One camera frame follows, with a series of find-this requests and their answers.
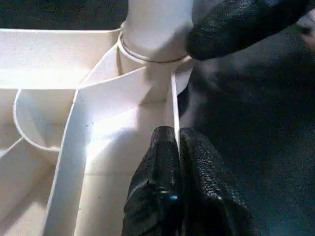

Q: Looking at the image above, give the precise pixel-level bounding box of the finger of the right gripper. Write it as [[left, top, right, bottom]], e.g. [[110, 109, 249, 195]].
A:
[[186, 0, 312, 61]]

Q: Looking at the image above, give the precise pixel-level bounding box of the white plastic table top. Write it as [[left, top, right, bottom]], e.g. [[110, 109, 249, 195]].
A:
[[0, 28, 195, 236]]

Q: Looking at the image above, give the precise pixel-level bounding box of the white plastic table leg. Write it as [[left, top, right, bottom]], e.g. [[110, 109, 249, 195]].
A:
[[120, 0, 195, 64]]

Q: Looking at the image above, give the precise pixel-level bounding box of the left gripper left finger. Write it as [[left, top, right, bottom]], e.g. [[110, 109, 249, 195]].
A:
[[122, 125, 184, 236]]

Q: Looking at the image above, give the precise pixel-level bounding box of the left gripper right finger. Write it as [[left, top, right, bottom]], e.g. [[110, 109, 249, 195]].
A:
[[180, 127, 260, 236]]

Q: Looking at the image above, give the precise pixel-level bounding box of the black work mat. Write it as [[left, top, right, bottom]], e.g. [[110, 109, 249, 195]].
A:
[[0, 0, 315, 236]]

